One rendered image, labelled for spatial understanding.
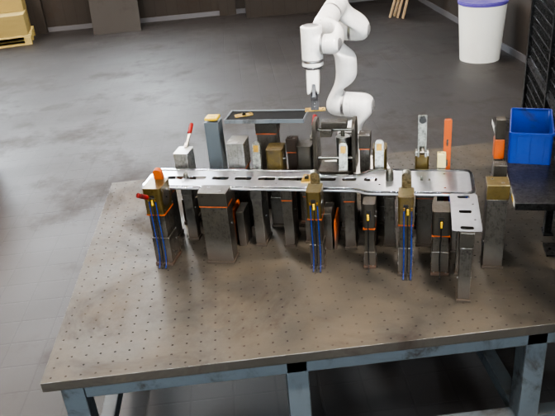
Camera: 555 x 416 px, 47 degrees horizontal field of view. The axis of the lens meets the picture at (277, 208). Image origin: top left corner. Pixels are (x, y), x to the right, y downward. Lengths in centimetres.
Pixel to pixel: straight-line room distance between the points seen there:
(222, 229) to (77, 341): 71
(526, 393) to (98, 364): 155
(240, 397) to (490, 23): 585
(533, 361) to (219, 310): 115
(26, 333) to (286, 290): 181
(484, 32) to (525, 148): 532
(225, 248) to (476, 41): 578
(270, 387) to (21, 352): 138
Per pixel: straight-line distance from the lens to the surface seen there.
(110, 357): 235
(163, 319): 246
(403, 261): 253
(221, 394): 315
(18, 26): 1176
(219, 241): 268
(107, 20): 1173
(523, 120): 300
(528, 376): 259
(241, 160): 284
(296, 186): 263
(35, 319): 397
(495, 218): 255
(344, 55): 303
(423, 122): 268
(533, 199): 247
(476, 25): 796
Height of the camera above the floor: 212
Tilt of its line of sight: 27 degrees down
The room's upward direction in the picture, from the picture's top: 5 degrees counter-clockwise
